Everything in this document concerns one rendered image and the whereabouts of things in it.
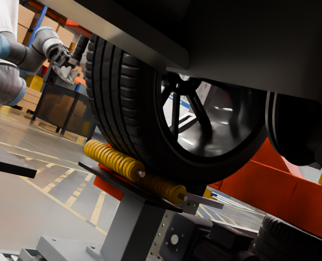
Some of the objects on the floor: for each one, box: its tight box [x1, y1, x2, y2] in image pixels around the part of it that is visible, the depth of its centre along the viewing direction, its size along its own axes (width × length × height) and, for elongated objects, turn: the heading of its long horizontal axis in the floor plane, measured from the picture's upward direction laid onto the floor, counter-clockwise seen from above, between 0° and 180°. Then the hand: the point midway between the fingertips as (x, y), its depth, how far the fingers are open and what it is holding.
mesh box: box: [31, 84, 96, 142], centre depth 991 cm, size 88×127×97 cm
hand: (69, 84), depth 167 cm, fingers closed
